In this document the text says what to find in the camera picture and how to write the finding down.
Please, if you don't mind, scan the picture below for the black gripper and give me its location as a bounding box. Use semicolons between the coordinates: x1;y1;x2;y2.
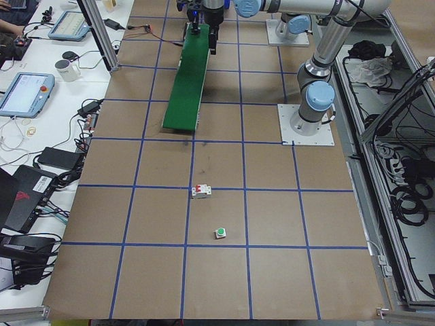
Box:
190;0;224;55

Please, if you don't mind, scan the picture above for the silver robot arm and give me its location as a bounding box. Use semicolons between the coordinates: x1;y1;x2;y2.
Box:
233;1;391;136
275;13;311;39

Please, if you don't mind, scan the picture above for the green conveyor belt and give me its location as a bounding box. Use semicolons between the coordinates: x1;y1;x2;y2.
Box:
162;24;209;131

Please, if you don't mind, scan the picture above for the upper teach pendant tablet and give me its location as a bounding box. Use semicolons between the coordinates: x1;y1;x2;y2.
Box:
48;11;90;41

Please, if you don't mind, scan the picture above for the teach pendant tablet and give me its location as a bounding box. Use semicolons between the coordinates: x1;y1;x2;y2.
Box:
1;72;55;118
48;11;90;41

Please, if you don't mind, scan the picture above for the white mug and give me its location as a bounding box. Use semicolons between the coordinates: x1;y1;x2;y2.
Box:
54;59;81;82

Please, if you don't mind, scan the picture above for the white red circuit breaker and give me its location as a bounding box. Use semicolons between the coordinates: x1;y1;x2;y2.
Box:
191;184;212;199

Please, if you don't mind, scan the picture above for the black power adapter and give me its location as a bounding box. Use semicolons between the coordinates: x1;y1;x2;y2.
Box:
37;147;84;170

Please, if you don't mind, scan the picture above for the lower teach pendant tablet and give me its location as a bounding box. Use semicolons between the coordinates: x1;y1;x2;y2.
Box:
1;72;55;118

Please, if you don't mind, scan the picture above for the black laptop red logo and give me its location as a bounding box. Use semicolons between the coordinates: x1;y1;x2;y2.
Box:
5;165;58;234

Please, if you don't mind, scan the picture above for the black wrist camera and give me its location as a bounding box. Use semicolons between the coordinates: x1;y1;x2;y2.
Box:
176;0;202;14

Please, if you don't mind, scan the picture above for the red black wire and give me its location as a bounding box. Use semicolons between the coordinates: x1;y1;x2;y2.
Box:
126;24;184;47

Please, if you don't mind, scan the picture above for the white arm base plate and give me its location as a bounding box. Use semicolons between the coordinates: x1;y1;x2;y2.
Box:
277;104;335;146
266;19;309;48

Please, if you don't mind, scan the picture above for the aluminium frame post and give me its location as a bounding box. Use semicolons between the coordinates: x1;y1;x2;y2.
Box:
77;0;119;73

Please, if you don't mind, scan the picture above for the green push button switch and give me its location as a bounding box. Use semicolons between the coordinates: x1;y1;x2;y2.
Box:
214;228;227;239

